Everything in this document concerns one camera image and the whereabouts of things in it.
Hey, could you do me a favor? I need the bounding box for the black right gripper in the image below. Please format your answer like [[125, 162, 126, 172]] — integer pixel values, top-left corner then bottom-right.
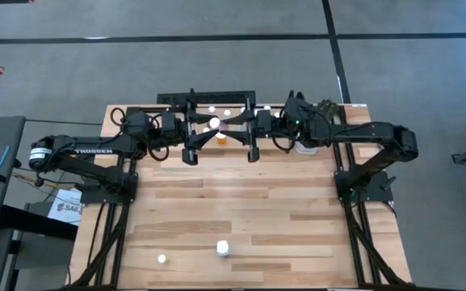
[[220, 98, 276, 164]]

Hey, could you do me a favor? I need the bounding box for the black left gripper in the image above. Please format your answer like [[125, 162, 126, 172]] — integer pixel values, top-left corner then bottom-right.
[[159, 100, 221, 167]]

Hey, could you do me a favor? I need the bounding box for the large white medicine bottle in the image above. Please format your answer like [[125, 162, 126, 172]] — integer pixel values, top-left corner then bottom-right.
[[216, 240, 232, 259]]

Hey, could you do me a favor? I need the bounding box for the black perforated plate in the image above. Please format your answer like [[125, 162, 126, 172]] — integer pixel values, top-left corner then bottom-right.
[[156, 90, 257, 106]]

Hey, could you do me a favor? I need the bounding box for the green cactus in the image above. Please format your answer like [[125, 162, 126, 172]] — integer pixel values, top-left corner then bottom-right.
[[317, 99, 341, 118]]

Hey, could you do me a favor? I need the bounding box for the white printed paper sheet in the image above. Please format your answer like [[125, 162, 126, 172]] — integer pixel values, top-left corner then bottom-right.
[[46, 187, 83, 226]]

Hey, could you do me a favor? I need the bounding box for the black desk beam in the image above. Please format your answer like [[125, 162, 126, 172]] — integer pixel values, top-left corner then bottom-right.
[[0, 204, 79, 243]]

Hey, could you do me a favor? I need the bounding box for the wooden shelf black frame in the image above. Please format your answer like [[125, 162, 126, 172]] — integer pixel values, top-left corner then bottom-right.
[[183, 87, 307, 155]]

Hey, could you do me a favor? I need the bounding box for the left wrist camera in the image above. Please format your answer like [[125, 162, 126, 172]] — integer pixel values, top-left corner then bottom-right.
[[121, 109, 153, 138]]

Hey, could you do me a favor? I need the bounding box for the black aluminium table frame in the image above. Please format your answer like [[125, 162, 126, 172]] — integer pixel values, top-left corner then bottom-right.
[[67, 104, 415, 291]]

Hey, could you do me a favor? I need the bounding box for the yellow cable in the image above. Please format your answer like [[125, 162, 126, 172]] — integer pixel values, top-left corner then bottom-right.
[[12, 169, 74, 191]]

